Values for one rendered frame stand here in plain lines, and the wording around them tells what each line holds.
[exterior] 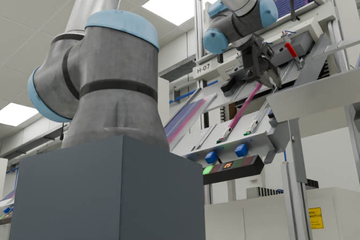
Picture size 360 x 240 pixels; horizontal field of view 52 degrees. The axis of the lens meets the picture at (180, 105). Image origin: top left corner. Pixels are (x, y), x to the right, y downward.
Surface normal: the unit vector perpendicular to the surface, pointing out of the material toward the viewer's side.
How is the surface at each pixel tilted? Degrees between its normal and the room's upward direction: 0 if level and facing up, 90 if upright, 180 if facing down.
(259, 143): 138
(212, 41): 150
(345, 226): 90
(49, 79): 104
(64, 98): 144
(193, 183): 90
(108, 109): 73
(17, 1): 180
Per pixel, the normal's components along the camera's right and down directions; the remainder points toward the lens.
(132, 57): 0.40, -0.36
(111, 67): -0.07, -0.38
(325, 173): -0.72, -0.26
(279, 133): 0.69, -0.29
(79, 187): -0.53, -0.32
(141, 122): 0.53, -0.59
